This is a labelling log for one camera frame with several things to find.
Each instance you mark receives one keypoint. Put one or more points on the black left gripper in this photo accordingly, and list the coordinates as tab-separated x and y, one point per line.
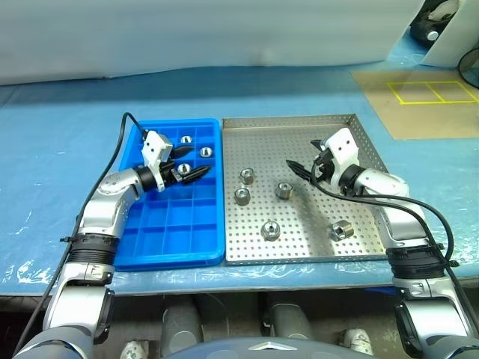
168	174

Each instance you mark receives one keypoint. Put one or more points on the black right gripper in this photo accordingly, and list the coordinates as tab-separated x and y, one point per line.
323	166

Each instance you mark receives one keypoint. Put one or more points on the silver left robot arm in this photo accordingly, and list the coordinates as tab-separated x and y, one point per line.
108	202

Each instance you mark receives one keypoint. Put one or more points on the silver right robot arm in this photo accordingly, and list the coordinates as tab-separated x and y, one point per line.
385	185

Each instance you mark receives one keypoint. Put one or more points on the blue compartment tray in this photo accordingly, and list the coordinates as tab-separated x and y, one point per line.
179	224

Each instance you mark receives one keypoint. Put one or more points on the perforated metal tray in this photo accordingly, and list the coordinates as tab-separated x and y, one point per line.
299	239

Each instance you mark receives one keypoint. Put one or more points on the brown mat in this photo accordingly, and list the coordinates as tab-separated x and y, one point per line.
411	119

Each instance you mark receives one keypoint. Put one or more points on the white foam backdrop board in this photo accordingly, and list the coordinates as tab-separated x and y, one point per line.
187	37

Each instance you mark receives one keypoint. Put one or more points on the grey rounded cylinder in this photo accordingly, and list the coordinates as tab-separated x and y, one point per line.
290	325
179	325

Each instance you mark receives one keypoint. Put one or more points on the black device with white knob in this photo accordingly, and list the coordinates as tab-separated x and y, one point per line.
421	28

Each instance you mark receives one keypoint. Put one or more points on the white triangular panel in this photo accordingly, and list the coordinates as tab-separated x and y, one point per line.
449	48

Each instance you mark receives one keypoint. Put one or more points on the white patterned shoe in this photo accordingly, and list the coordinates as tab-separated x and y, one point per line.
357	340
134	349

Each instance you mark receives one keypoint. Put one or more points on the dark robot torso with logo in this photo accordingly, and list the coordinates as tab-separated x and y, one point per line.
239	349

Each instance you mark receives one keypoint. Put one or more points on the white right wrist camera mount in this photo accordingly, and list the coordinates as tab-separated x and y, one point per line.
342	147

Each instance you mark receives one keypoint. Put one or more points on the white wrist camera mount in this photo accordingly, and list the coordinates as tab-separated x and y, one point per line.
342	147
153	147

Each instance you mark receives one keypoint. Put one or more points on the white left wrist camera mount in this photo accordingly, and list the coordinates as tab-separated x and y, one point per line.
153	147

